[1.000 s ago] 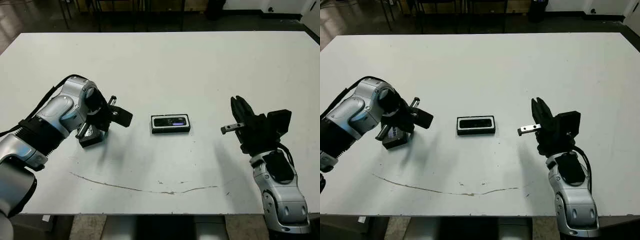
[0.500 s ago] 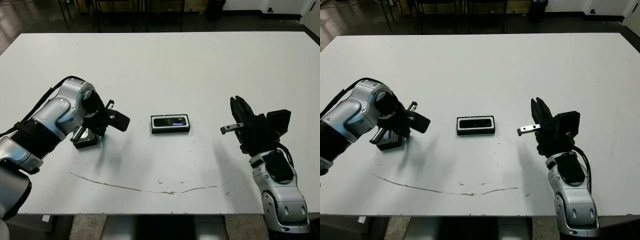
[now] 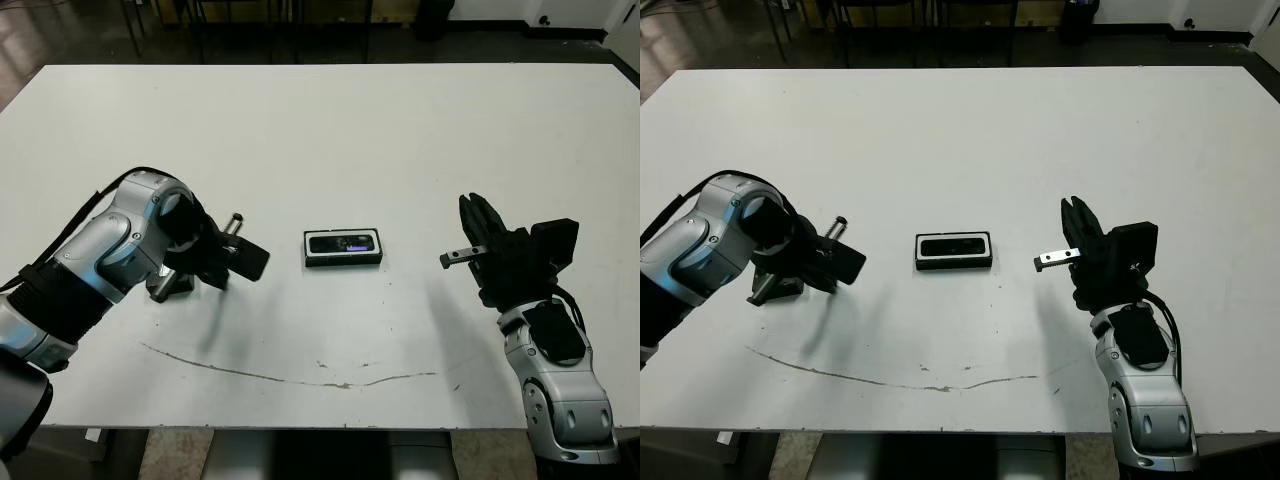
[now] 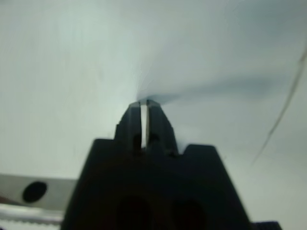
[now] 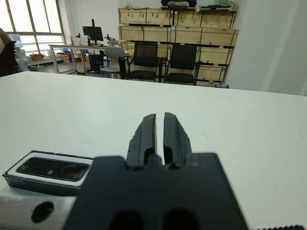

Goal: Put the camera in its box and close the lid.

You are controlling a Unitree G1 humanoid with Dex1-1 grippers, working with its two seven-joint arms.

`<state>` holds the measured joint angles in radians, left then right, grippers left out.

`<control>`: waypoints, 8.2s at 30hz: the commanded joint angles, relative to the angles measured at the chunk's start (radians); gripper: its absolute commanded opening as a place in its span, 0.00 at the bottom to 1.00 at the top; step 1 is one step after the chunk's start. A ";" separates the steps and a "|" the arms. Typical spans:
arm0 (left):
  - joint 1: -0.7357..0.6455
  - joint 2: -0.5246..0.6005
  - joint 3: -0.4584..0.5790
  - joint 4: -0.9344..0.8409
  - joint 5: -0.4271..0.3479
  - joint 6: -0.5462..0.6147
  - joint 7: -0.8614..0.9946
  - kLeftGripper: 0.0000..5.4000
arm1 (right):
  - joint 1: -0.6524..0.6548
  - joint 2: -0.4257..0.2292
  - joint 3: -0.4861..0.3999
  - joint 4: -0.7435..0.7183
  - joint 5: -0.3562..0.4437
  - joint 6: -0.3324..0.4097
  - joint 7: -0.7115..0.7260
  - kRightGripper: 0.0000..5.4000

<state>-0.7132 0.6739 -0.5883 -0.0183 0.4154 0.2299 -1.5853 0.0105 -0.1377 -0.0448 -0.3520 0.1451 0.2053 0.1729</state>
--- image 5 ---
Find colourful bag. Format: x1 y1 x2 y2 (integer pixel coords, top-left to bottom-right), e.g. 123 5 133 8
62 47 72 63

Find black computer tower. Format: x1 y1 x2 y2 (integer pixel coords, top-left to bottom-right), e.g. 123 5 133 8
88 54 105 72

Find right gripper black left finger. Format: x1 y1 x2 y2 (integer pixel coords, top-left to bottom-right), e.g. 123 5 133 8
126 113 158 170

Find slim black camera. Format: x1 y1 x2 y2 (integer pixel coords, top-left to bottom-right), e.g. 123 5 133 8
16 157 89 182

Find white framed wooden desk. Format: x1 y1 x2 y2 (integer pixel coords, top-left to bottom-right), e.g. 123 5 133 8
47 43 122 74

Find white water dispenser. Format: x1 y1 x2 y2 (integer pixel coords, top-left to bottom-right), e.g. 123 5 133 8
8 33 27 71

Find black monitor on stand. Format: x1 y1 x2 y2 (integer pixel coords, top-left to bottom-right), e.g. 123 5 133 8
82 19 104 46

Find black box with white insert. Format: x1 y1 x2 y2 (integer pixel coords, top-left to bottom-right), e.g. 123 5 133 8
2 150 94 196

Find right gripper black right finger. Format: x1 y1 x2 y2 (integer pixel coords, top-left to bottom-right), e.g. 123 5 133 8
162 112 193 169

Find large paned window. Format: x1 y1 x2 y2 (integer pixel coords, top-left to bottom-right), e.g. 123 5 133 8
0 0 65 50

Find black upright side panel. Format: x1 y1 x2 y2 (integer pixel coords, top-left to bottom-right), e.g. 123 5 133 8
118 57 127 80

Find black mesh office chair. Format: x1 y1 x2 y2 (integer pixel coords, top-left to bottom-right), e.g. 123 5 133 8
165 44 200 86
125 42 161 82

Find flat stacked boards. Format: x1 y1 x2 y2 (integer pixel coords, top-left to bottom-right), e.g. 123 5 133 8
198 4 238 12

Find grey round seat chair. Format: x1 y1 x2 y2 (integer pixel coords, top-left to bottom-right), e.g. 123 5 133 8
100 46 126 79

